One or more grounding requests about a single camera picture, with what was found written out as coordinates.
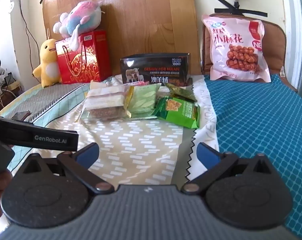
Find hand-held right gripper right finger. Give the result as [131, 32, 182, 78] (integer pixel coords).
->
[182, 142, 281, 194]

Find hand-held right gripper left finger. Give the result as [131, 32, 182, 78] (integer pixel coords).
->
[16, 143, 113, 195]

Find green cracker packet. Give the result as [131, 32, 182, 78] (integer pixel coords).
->
[153, 96, 201, 129]

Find clear packet of brown cakes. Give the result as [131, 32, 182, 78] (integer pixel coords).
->
[82, 80, 134, 121]

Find olive green snack packet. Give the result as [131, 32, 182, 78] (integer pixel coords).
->
[163, 81, 198, 103]

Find light green snack packet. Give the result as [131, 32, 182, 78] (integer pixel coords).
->
[127, 84, 162, 119]

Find black printed cardboard box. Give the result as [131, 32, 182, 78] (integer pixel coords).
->
[120, 53, 191, 85]

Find person's left hand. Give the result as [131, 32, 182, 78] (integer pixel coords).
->
[0, 169, 14, 218]

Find white zigzag-edged cloth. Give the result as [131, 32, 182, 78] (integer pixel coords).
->
[186, 76, 220, 182]

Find beige patterned cloth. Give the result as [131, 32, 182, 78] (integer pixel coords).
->
[45, 75, 207, 188]

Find yellow duck plush toy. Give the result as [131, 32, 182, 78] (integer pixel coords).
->
[32, 39, 63, 88]

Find red gift bag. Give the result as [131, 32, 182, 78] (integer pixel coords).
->
[55, 30, 110, 84]

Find large pink snack bag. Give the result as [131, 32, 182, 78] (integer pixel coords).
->
[201, 14, 272, 83]

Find pink and blue plush toy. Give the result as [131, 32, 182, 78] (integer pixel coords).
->
[53, 0, 103, 49]

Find brown cushion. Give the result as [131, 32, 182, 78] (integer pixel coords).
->
[200, 13, 287, 74]

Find wooden headboard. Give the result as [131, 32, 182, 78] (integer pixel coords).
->
[42, 0, 203, 78]

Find black tape strips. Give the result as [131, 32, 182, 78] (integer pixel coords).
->
[215, 0, 268, 18]

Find tangle of chargers and cables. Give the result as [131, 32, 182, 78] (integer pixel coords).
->
[0, 69, 25, 112]

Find black wall cable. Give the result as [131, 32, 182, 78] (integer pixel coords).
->
[12, 0, 40, 55]

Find white window frame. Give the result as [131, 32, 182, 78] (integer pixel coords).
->
[283, 0, 302, 94]

